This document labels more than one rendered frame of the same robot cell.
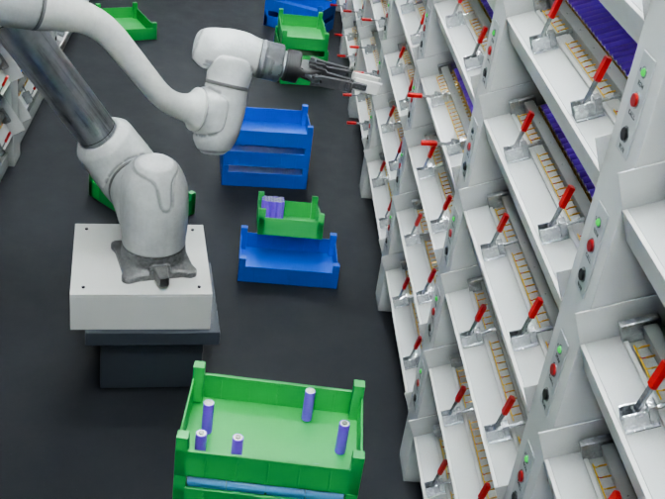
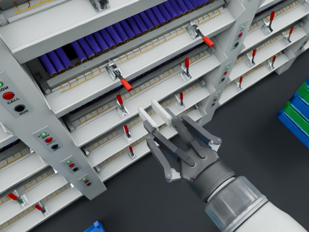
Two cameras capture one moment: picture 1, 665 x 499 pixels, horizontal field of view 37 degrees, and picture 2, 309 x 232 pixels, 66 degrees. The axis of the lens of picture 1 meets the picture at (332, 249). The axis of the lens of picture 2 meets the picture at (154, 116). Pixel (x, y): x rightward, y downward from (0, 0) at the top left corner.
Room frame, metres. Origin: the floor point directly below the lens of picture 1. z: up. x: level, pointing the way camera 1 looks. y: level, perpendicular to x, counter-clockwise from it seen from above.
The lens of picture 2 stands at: (2.37, 0.21, 1.21)
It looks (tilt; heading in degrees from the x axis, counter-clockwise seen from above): 59 degrees down; 242
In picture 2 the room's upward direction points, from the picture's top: straight up
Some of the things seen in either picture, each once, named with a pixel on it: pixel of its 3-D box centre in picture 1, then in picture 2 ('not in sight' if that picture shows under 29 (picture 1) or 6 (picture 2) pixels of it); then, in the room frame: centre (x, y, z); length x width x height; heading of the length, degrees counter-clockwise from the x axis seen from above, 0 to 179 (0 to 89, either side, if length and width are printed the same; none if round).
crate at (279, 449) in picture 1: (273, 425); not in sight; (1.28, 0.06, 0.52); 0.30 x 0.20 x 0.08; 93
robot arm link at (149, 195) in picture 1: (152, 199); not in sight; (2.08, 0.44, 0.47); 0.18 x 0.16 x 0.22; 34
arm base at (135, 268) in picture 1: (154, 255); not in sight; (2.05, 0.43, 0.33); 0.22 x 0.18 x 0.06; 24
